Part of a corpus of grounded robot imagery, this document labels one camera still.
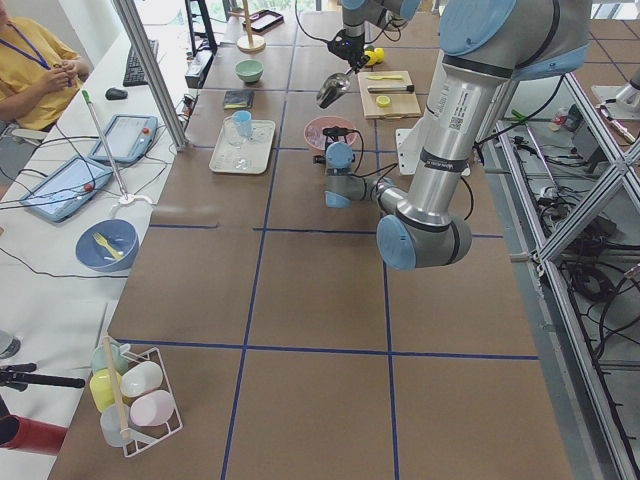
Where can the dark grey folded cloth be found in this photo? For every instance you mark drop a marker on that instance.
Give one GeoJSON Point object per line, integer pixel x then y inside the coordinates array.
{"type": "Point", "coordinates": [238, 99]}

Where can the yellow cup in rack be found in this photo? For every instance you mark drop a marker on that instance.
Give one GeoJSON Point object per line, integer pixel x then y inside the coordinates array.
{"type": "Point", "coordinates": [101, 390]}

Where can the white wire cup rack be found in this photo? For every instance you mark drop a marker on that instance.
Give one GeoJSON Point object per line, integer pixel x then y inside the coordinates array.
{"type": "Point", "coordinates": [143, 437]}

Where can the yellow plastic knife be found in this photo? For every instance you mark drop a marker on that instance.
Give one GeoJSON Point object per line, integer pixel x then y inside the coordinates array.
{"type": "Point", "coordinates": [385, 77]}

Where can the far teach pendant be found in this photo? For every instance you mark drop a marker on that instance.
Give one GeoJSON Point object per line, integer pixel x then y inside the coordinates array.
{"type": "Point", "coordinates": [129, 136]}

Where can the person in yellow shirt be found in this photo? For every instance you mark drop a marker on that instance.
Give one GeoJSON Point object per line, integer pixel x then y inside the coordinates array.
{"type": "Point", "coordinates": [40, 74]}

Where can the wooden mug tree stand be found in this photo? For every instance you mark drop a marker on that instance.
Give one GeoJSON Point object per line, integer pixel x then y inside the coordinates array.
{"type": "Point", "coordinates": [250, 42]}

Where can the grey cup in rack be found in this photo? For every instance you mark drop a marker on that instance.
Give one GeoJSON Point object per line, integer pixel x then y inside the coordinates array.
{"type": "Point", "coordinates": [111, 428]}

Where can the white stick with green tip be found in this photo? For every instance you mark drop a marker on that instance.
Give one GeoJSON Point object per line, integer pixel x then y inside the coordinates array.
{"type": "Point", "coordinates": [126, 197]}

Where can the green cup in rack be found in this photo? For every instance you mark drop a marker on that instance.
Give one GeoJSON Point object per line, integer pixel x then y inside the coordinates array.
{"type": "Point", "coordinates": [121, 363]}

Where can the white cup in rack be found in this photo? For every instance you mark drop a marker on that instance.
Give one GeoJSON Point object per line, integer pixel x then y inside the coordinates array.
{"type": "Point", "coordinates": [141, 379]}

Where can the yellow plastic fork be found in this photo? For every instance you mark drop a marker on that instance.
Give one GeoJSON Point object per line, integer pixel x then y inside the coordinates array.
{"type": "Point", "coordinates": [104, 243]}

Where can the red cylinder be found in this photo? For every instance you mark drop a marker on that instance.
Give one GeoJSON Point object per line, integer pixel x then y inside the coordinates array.
{"type": "Point", "coordinates": [32, 436]}

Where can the tablet device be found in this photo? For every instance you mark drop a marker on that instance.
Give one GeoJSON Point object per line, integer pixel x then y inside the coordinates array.
{"type": "Point", "coordinates": [264, 20]}

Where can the pink bowl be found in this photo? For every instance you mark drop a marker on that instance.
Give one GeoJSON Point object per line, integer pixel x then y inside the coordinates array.
{"type": "Point", "coordinates": [329, 121]}

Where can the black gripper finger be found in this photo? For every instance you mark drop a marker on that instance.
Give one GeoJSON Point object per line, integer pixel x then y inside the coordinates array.
{"type": "Point", "coordinates": [362, 63]}

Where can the near teach pendant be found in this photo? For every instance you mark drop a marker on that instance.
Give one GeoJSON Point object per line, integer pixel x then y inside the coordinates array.
{"type": "Point", "coordinates": [67, 189]}

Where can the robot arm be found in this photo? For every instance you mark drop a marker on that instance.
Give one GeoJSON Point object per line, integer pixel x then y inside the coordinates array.
{"type": "Point", "coordinates": [389, 15]}
{"type": "Point", "coordinates": [484, 45]}

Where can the metal knife black handle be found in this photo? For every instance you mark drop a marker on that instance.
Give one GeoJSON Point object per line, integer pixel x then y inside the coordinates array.
{"type": "Point", "coordinates": [391, 89]}

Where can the green bowl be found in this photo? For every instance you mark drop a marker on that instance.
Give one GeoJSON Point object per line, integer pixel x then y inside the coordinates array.
{"type": "Point", "coordinates": [249, 71]}

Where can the white rectangular tray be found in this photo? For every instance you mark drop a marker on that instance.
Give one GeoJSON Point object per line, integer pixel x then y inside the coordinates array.
{"type": "Point", "coordinates": [251, 158]}

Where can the pink cup in rack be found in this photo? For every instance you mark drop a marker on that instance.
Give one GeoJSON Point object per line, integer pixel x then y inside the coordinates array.
{"type": "Point", "coordinates": [152, 409]}

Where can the teach pendant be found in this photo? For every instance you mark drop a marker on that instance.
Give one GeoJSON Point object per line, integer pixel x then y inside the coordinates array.
{"type": "Point", "coordinates": [129, 136]}
{"type": "Point", "coordinates": [67, 189]}

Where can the metal ice scoop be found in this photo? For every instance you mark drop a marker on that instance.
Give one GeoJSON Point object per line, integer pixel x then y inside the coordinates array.
{"type": "Point", "coordinates": [334, 87]}

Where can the blue bowl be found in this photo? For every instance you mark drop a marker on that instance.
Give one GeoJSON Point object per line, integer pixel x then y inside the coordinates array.
{"type": "Point", "coordinates": [121, 234]}

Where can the wooden cutting board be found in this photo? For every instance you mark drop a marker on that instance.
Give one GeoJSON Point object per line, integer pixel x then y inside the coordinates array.
{"type": "Point", "coordinates": [403, 105]}

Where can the clear fake ice cubes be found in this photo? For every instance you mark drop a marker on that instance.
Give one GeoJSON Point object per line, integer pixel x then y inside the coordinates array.
{"type": "Point", "coordinates": [314, 136]}

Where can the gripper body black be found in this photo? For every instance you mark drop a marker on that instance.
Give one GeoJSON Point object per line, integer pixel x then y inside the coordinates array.
{"type": "Point", "coordinates": [354, 48]}
{"type": "Point", "coordinates": [336, 135]}

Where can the yellow lemon slice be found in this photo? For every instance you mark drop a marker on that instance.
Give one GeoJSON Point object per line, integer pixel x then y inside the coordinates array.
{"type": "Point", "coordinates": [383, 101]}

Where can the black computer mouse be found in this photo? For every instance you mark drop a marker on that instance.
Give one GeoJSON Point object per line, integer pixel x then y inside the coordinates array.
{"type": "Point", "coordinates": [113, 94]}

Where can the light blue cup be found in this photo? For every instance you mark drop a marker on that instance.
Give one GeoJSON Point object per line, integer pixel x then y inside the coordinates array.
{"type": "Point", "coordinates": [242, 120]}

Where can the aluminium frame post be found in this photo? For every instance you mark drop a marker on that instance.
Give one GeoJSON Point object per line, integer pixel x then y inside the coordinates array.
{"type": "Point", "coordinates": [135, 30]}

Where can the black tripod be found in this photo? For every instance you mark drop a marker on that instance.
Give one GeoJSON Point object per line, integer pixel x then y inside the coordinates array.
{"type": "Point", "coordinates": [20, 376]}

